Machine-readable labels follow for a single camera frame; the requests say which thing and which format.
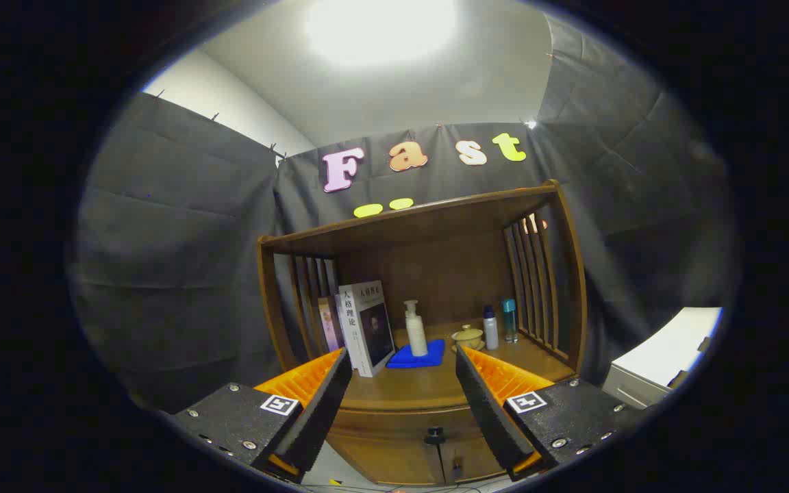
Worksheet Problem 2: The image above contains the white pump bottle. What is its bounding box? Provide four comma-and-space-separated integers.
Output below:
403, 299, 429, 357

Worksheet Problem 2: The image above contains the ceiling light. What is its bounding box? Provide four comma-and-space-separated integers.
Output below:
304, 0, 458, 68

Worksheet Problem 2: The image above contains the brown wooden cabinet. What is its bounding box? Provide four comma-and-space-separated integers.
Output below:
256, 179, 588, 487

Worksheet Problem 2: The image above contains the white filing cabinet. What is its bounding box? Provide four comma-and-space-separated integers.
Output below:
601, 307, 723, 410

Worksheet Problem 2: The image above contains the thick white book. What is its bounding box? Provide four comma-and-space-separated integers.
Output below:
335, 279, 396, 378

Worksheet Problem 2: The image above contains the brown wooden countertop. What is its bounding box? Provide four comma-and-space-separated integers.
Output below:
295, 322, 577, 412

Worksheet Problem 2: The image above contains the thin purple book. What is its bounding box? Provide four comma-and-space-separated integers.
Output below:
317, 296, 346, 353

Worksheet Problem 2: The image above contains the black backdrop cloth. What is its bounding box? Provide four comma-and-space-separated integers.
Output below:
69, 14, 741, 415

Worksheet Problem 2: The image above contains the brown wooden drawer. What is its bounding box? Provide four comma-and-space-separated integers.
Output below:
329, 404, 484, 449

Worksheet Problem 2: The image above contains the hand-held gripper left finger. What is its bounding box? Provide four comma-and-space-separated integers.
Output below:
171, 346, 354, 485

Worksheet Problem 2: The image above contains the blue folded cloth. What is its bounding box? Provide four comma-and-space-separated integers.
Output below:
386, 338, 446, 370

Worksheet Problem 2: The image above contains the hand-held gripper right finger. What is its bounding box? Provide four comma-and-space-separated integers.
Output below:
455, 344, 644, 482

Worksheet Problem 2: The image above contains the yellow lidded teacup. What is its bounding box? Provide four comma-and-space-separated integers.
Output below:
451, 324, 486, 353

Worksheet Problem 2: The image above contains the white bottle with blue cap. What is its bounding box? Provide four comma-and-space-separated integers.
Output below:
482, 305, 499, 351

